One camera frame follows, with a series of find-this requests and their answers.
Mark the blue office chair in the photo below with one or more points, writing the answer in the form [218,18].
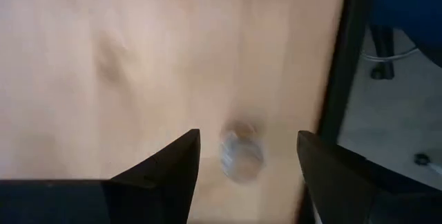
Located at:
[411,2]

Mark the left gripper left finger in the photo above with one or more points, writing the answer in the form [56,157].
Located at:
[138,200]

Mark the clear glass spice jar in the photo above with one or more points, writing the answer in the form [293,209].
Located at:
[241,155]

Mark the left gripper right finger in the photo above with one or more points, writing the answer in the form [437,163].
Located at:
[352,196]

